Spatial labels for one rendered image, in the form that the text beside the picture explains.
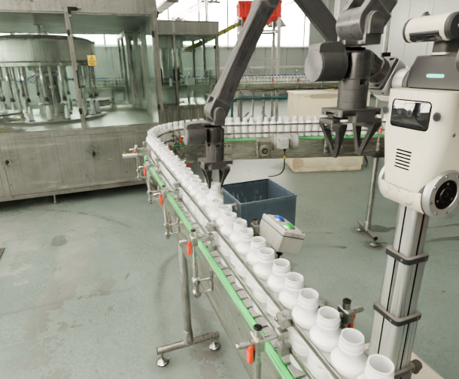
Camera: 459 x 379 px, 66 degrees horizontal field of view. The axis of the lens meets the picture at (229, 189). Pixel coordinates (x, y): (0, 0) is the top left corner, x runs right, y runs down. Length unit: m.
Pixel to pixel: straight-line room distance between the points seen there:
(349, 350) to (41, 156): 4.24
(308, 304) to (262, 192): 1.43
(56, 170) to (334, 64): 4.14
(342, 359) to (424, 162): 0.72
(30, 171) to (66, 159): 0.41
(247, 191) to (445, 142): 1.15
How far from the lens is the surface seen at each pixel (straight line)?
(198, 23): 6.64
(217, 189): 1.16
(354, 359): 0.65
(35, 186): 4.68
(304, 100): 5.35
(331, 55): 0.70
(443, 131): 1.18
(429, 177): 1.22
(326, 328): 0.67
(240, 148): 2.96
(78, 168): 4.59
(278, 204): 1.78
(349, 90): 0.74
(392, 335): 1.54
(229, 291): 1.00
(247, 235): 0.92
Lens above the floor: 1.58
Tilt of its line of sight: 19 degrees down
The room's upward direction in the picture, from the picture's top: 1 degrees counter-clockwise
